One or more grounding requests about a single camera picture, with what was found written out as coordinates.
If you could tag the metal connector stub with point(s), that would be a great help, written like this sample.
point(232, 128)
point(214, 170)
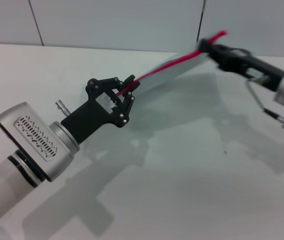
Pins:
point(61, 107)

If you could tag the transparent document bag red zipper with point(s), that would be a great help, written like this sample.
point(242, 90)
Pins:
point(171, 70)

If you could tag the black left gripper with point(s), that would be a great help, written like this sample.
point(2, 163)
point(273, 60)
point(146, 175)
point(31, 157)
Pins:
point(94, 115)

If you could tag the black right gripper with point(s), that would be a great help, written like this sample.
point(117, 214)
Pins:
point(246, 65)

